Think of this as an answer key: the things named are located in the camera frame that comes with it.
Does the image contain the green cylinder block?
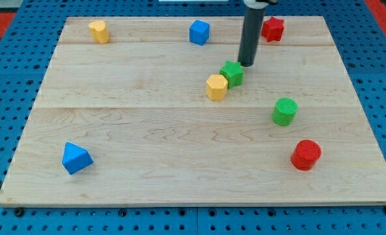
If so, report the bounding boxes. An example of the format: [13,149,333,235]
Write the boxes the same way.
[272,97,298,126]

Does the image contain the green star block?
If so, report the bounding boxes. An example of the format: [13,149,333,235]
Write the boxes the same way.
[219,61,244,89]

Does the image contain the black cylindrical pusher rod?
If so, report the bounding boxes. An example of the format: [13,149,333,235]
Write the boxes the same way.
[238,7,266,67]

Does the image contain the blue cube block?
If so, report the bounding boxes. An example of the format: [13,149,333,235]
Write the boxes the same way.
[189,20,210,46]

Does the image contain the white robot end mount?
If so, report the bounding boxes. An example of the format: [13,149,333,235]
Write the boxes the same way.
[243,0,278,9]

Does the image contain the red star block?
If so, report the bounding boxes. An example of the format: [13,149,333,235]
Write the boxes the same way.
[261,16,285,42]

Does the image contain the red cylinder block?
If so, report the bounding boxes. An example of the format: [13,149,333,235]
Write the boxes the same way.
[291,140,322,170]

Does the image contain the blue triangle block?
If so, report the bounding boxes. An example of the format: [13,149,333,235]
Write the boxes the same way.
[62,142,94,175]

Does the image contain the yellow hexagon block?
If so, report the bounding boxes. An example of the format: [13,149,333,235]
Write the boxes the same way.
[206,74,228,101]

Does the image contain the yellow heart block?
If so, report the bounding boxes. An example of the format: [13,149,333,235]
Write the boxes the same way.
[88,20,110,44]

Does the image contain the wooden board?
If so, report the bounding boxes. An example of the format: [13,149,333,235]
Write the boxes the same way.
[0,16,386,208]

